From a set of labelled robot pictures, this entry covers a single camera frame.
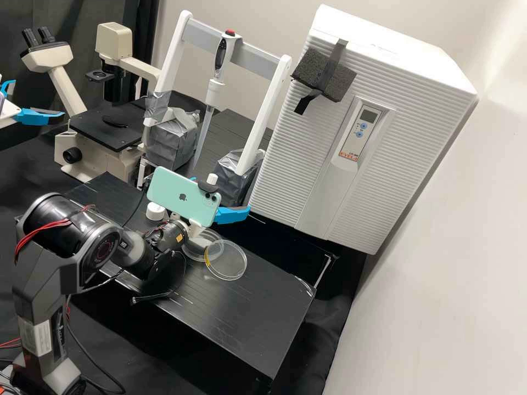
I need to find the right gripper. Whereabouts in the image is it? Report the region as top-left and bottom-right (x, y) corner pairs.
(187, 176), (251, 239)

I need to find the cream microscope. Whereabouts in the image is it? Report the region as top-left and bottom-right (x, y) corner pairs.
(20, 22), (164, 184)

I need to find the white incubator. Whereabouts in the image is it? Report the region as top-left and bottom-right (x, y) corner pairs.
(306, 3), (479, 257)

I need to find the incubator door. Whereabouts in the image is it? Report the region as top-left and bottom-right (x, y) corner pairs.
(248, 26), (475, 257)

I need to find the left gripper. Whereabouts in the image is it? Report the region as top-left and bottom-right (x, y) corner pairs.
(0, 79), (66, 129)

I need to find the white-capped bottle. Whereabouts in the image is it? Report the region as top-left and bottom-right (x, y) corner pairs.
(145, 202), (166, 222)

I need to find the right wrist camera phone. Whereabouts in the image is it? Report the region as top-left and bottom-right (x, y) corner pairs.
(147, 166), (223, 230)

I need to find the grey taped block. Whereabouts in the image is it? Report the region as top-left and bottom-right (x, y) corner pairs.
(143, 91), (201, 172)
(214, 148), (267, 207)

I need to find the petri dish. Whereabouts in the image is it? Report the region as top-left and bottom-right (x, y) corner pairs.
(181, 228), (226, 263)

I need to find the petri dish lid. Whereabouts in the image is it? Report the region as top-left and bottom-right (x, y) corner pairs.
(203, 240), (249, 282)

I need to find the pipette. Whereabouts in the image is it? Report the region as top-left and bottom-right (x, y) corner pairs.
(192, 29), (243, 172)

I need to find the white pipette stand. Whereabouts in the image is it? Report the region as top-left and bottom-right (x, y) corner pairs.
(142, 10), (294, 176)

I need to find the black cable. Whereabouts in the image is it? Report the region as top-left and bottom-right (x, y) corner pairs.
(122, 191), (154, 231)
(65, 325), (127, 395)
(130, 251), (188, 308)

